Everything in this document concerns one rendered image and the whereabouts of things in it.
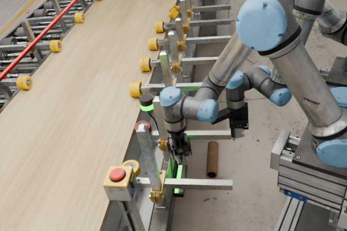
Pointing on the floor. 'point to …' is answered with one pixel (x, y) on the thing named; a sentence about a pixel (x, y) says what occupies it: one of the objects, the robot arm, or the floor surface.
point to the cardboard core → (212, 160)
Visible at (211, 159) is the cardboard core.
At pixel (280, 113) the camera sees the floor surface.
